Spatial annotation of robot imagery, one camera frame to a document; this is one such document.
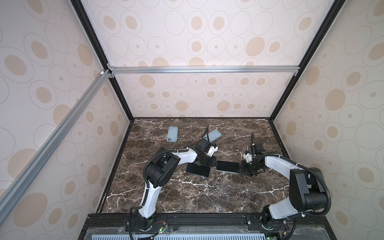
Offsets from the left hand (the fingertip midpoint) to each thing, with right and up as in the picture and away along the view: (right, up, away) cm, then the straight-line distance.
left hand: (221, 163), depth 92 cm
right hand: (+11, -5, -1) cm, 12 cm away
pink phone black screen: (+5, -1, -4) cm, 6 cm away
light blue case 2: (-2, +17, +20) cm, 26 cm away
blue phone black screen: (-14, -3, -3) cm, 15 cm away
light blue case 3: (+4, -5, -1) cm, 7 cm away
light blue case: (-33, +18, +18) cm, 41 cm away
